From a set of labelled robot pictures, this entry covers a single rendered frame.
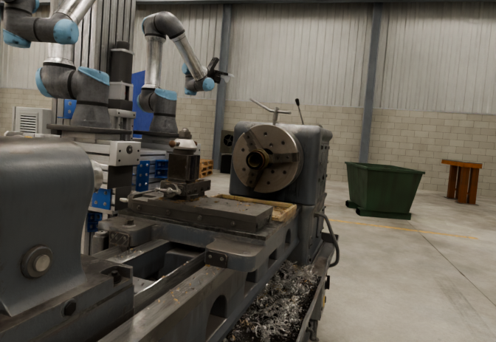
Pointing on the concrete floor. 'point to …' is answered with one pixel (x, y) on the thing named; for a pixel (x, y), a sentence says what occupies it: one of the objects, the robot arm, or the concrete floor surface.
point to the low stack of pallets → (205, 168)
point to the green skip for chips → (381, 190)
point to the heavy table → (463, 181)
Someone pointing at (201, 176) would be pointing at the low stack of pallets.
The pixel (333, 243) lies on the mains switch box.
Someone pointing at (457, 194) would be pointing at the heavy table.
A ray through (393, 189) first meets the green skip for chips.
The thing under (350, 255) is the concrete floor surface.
